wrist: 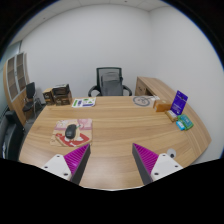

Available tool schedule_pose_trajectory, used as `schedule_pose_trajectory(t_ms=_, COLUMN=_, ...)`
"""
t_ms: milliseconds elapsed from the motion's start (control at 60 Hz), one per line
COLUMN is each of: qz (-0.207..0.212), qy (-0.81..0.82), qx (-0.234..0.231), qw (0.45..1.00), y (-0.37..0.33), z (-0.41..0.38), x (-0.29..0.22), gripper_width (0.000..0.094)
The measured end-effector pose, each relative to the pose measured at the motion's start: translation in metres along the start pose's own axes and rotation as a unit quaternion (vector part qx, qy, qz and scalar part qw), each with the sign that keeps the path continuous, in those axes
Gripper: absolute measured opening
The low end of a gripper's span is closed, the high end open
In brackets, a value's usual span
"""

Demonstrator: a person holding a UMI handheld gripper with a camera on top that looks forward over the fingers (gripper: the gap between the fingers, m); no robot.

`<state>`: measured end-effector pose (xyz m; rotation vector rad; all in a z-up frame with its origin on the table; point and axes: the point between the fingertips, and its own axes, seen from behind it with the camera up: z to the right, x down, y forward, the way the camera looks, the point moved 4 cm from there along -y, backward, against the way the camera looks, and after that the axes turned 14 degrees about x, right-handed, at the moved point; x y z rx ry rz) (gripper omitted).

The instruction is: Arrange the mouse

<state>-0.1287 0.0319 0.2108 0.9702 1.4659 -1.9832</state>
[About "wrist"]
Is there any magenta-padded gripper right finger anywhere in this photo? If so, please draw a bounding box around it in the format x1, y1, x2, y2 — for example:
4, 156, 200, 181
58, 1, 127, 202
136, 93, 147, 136
131, 142, 184, 186

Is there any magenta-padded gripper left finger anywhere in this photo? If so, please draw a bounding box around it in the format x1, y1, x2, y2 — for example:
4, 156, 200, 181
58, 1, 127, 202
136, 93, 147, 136
41, 143, 92, 186

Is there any black computer mouse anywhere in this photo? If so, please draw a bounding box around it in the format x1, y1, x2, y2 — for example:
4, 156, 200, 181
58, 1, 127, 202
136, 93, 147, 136
64, 123, 78, 140

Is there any cartoon print mouse pad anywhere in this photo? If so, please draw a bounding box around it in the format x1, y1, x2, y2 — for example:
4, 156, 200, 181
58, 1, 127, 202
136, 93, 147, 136
49, 118, 94, 148

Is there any blue small box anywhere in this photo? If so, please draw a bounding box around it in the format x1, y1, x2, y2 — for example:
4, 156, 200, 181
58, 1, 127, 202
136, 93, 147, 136
175, 120, 187, 132

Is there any tan small box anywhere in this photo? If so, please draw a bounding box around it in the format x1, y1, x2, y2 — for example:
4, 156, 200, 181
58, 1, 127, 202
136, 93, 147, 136
165, 109, 179, 123

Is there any green small box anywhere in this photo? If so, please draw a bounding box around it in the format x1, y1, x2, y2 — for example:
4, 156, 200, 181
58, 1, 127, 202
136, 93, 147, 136
177, 114, 195, 131

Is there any orange-brown box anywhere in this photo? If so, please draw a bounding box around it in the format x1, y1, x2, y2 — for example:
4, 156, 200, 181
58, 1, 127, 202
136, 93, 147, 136
152, 99, 173, 113

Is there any white printed leaflet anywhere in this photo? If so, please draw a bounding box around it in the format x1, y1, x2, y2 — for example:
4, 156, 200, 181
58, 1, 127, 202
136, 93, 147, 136
71, 97, 97, 109

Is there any large brown cardboard box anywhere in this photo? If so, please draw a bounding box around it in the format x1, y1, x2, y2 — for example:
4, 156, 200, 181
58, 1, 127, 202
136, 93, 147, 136
53, 91, 73, 107

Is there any purple package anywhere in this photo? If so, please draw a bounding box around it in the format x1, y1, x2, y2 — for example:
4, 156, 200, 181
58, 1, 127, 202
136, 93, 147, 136
170, 90, 189, 116

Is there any small brown cardboard box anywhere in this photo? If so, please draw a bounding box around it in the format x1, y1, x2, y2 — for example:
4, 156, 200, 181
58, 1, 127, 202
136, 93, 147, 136
42, 87, 55, 105

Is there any black box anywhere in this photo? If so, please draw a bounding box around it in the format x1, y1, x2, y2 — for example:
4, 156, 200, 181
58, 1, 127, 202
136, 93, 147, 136
52, 83, 71, 97

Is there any black leather seat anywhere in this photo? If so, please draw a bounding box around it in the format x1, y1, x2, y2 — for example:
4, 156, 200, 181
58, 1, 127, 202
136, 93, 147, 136
0, 109, 24, 161

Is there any wooden side desk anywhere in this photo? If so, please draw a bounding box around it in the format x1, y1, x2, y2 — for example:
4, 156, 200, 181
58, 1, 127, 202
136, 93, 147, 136
134, 76, 183, 104

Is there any black visitor chair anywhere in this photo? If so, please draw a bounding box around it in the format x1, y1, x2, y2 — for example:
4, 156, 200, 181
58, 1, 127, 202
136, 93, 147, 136
22, 81, 44, 118

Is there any black mesh office chair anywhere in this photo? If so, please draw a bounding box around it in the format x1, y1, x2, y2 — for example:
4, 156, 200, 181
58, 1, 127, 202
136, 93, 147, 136
87, 66, 133, 98

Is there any wooden shelf unit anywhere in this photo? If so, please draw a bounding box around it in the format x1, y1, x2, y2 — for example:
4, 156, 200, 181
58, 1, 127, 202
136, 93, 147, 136
3, 52, 36, 126

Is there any white cable grommet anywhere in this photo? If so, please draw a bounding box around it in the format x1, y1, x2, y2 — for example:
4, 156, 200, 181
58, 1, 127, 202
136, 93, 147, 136
166, 148, 177, 159

